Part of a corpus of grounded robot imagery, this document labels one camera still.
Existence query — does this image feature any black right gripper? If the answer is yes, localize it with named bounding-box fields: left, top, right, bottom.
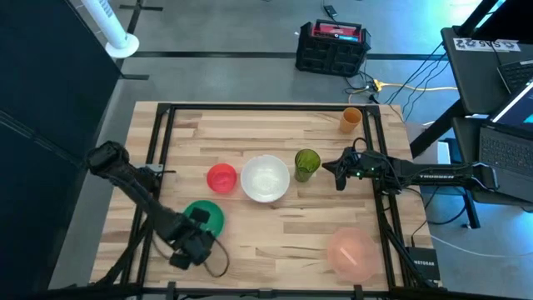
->
left=322, top=147, right=392, bottom=192

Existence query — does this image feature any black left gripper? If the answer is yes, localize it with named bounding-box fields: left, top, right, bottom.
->
left=169, top=207, right=217, bottom=271

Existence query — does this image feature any green translucent plastic cup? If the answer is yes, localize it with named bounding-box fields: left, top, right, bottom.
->
left=294, top=148, right=322, bottom=183

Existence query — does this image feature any orange plastic cup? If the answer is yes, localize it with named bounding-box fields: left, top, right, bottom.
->
left=338, top=107, right=364, bottom=135

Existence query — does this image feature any small red plastic bowl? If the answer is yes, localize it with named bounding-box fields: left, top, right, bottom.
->
left=206, top=162, right=238, bottom=195

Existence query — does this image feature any white plastic bowl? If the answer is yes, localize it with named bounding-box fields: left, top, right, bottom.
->
left=240, top=154, right=291, bottom=204

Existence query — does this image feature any pink translucent plastic bowl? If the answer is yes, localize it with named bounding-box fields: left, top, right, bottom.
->
left=326, top=227, right=379, bottom=283

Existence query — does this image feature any white box under desk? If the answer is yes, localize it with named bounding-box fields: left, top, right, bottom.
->
left=436, top=140, right=453, bottom=166

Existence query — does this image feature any black and red toolbox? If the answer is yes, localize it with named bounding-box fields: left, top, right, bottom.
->
left=294, top=18, right=372, bottom=78

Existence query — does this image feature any black desk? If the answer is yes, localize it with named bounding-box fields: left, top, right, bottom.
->
left=410, top=0, right=533, bottom=230

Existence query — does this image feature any open grey laptop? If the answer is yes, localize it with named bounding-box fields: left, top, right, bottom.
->
left=476, top=78, right=533, bottom=204

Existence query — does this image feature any white printed label sheet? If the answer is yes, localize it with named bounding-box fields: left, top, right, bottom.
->
left=452, top=37, right=521, bottom=53

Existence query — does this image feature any black laptop keyboard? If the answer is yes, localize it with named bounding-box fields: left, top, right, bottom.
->
left=496, top=58, right=533, bottom=95

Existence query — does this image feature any black room divider panel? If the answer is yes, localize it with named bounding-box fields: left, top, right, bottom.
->
left=0, top=0, right=122, bottom=300

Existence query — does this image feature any white tower fan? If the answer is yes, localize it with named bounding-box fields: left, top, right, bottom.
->
left=78, top=0, right=141, bottom=59

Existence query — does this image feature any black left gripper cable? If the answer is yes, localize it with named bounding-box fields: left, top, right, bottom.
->
left=202, top=237, right=231, bottom=279

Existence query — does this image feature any black aluminium table frame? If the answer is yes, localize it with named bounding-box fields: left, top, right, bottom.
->
left=89, top=102, right=442, bottom=300

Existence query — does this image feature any yellow power cable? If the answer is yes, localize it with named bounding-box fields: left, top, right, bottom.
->
left=373, top=78, right=459, bottom=93

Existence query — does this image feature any black floor cable bundle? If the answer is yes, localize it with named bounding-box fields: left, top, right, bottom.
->
left=343, top=40, right=450, bottom=122

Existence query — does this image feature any black network switch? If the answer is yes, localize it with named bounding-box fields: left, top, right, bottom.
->
left=406, top=246, right=441, bottom=283

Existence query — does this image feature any white floor cable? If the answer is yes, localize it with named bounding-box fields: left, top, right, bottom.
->
left=428, top=234, right=533, bottom=258

